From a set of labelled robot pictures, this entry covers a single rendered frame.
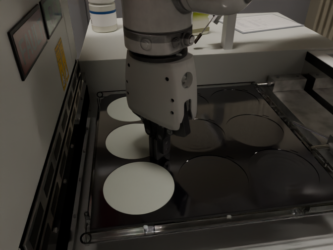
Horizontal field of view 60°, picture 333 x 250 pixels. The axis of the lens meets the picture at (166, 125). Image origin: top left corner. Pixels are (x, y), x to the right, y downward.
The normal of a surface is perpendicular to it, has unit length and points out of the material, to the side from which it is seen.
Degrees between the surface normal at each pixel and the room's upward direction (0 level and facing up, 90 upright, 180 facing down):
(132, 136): 0
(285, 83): 90
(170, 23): 90
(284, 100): 0
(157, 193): 0
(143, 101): 94
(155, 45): 90
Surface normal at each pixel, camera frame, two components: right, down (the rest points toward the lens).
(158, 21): 0.04, 0.57
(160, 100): -0.59, 0.48
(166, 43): 0.26, 0.55
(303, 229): 0.00, -0.83
